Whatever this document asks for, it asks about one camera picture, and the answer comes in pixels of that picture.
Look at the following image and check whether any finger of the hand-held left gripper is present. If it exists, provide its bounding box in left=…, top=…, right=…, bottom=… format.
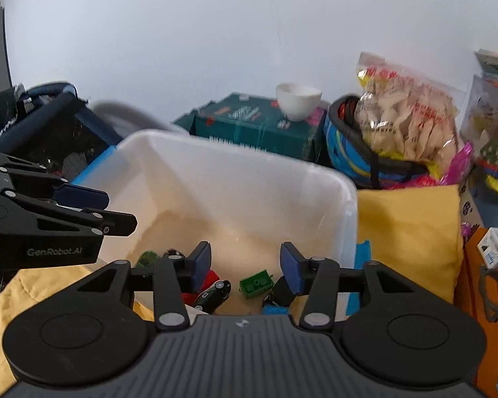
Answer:
left=0, top=149, right=110, bottom=210
left=4, top=193, right=138, bottom=238

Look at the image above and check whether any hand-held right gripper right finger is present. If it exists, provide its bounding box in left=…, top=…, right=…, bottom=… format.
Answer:
left=280, top=241, right=434, bottom=331

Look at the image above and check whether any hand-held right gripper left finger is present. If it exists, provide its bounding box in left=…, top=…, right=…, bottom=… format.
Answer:
left=64, top=240, right=213, bottom=333

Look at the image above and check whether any red long toy brick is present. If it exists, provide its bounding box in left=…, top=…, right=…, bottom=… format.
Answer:
left=182, top=269, right=220, bottom=305

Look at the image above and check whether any black toy block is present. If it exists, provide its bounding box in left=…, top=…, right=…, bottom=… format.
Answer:
left=270, top=276, right=299, bottom=305

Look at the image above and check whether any green studded toy brick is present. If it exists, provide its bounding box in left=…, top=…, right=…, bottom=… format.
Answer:
left=238, top=269, right=273, bottom=298

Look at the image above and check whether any dark green toy piece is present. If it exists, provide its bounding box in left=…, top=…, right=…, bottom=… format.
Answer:
left=135, top=250, right=160, bottom=269

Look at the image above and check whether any white plastic storage bin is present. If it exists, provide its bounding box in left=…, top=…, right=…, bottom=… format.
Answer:
left=70, top=129, right=372, bottom=320

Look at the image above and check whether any dark blue mesh bag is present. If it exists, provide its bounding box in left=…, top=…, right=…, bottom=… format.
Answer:
left=0, top=83, right=123, bottom=183

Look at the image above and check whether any black cloth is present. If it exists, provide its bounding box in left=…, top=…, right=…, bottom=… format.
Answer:
left=0, top=87, right=26, bottom=142

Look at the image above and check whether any yellow cloth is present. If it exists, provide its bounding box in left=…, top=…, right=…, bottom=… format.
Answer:
left=0, top=184, right=465, bottom=398

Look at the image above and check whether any teal cardboard box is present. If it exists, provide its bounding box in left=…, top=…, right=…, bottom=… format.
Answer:
left=172, top=92, right=330, bottom=162

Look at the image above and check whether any white bowl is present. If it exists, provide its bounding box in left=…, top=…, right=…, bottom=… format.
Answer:
left=276, top=83, right=323, bottom=122

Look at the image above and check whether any snack bag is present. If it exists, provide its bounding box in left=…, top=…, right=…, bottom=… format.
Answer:
left=354, top=52, right=459, bottom=162

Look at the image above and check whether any pink cellophane wrap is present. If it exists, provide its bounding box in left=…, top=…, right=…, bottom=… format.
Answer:
left=394, top=141, right=476, bottom=187

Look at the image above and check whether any small white box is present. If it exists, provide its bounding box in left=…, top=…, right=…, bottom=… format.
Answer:
left=477, top=228, right=498, bottom=268

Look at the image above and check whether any clear toy package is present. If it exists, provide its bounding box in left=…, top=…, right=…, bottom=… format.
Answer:
left=460, top=75, right=498, bottom=229

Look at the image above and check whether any stack of books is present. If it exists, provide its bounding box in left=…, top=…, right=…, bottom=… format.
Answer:
left=475, top=49, right=498, bottom=76

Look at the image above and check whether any grey strap bag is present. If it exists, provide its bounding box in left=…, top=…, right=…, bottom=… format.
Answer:
left=477, top=263, right=498, bottom=324

